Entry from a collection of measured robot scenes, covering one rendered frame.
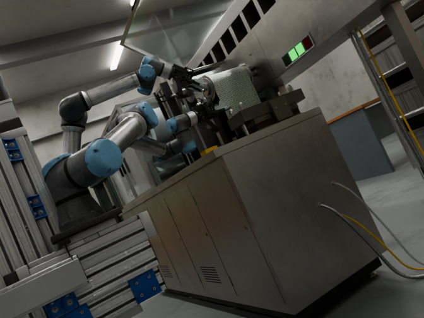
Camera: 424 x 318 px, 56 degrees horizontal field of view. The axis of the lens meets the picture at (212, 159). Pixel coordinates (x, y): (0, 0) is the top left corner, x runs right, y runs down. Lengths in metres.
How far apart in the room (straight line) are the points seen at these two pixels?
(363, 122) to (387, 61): 1.42
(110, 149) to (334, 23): 1.12
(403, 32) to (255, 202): 0.94
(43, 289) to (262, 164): 1.08
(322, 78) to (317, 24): 10.59
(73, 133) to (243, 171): 0.84
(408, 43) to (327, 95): 10.57
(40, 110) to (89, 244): 8.36
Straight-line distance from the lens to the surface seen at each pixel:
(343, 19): 1.89
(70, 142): 2.04
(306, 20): 2.03
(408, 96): 3.99
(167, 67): 2.14
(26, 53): 7.23
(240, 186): 1.79
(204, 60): 2.89
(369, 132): 5.29
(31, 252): 1.54
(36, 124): 9.53
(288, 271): 1.88
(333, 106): 12.43
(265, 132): 1.92
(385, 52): 4.02
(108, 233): 1.36
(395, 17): 1.93
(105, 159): 1.29
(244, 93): 2.25
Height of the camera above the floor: 0.76
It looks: 3 degrees up
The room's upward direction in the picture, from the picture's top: 25 degrees counter-clockwise
